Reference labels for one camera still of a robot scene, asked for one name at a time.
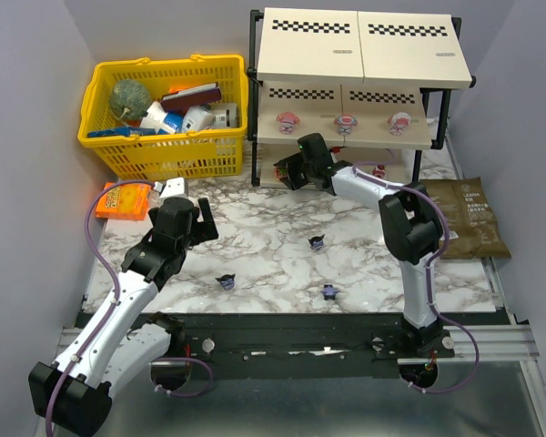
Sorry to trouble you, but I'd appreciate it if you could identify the pink bear strawberry toy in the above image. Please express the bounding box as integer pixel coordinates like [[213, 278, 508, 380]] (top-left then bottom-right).
[[275, 167, 288, 180]]

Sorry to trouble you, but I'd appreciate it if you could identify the pink round bunny toy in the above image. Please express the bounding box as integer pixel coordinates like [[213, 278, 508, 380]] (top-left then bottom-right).
[[333, 114, 358, 137]]

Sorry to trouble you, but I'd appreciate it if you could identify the pink blue-bow bunny toy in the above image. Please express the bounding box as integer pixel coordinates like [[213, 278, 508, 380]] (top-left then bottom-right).
[[276, 111, 300, 135]]

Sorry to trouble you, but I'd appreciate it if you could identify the black purple-bow cat toy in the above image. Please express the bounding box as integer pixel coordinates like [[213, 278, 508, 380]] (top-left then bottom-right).
[[216, 274, 236, 290]]

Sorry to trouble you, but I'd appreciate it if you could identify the red white bear toy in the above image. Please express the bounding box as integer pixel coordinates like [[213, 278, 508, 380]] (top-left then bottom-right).
[[372, 165, 386, 178]]

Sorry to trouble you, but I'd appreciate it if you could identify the black purple cat toy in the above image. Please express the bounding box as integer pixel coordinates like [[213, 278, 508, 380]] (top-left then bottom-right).
[[308, 234, 325, 251]]

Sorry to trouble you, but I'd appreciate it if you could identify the white pink bunny toy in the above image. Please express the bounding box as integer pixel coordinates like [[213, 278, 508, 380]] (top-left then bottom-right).
[[388, 112, 412, 136]]

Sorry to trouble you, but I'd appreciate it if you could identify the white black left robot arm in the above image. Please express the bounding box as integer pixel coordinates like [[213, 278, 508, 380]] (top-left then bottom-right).
[[28, 197, 218, 436]]

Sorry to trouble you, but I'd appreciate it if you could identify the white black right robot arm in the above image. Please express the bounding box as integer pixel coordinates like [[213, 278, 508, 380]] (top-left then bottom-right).
[[274, 133, 450, 349]]

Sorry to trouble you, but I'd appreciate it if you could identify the beige three-tier shelf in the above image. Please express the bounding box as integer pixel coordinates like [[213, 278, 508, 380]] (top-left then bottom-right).
[[248, 7, 475, 187]]

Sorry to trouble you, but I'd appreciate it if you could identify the yellow plastic shopping basket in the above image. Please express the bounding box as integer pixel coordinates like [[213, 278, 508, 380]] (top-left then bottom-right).
[[77, 55, 248, 180]]

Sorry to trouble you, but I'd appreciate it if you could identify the orange snack box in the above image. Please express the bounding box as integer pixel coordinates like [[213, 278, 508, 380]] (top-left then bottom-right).
[[95, 184, 151, 221]]

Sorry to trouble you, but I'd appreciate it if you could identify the white small box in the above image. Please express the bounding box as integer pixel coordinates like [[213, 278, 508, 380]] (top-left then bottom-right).
[[181, 106, 215, 133]]

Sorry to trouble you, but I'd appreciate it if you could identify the white cylindrical can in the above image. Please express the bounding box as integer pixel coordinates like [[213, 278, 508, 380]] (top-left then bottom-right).
[[210, 103, 238, 129]]

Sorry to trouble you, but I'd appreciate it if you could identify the white blue carton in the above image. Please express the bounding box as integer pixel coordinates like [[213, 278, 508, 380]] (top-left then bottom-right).
[[139, 101, 183, 135]]

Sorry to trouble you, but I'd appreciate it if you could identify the dark red book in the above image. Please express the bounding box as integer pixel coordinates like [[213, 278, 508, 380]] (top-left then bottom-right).
[[160, 82, 222, 112]]

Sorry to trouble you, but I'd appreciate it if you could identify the blue flat package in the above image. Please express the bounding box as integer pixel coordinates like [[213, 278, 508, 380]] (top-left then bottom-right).
[[87, 126, 157, 138]]

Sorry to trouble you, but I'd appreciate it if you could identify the purple small figure toy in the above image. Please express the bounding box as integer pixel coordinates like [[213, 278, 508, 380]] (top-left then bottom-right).
[[321, 284, 340, 300]]

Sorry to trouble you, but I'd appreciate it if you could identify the green round melon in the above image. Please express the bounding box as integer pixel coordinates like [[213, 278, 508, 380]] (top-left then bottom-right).
[[108, 79, 153, 121]]

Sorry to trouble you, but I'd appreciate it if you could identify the brown coffee bag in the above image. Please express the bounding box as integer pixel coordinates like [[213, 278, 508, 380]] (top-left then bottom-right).
[[422, 178, 511, 259]]

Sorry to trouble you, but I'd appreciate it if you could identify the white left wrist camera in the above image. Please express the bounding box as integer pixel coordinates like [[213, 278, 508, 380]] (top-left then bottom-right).
[[152, 178, 188, 201]]

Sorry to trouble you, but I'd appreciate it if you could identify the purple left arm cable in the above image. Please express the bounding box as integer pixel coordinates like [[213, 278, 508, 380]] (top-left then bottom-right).
[[44, 180, 158, 437]]

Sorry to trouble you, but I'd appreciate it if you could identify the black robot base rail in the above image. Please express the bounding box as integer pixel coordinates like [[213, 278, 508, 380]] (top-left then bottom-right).
[[147, 313, 454, 381]]

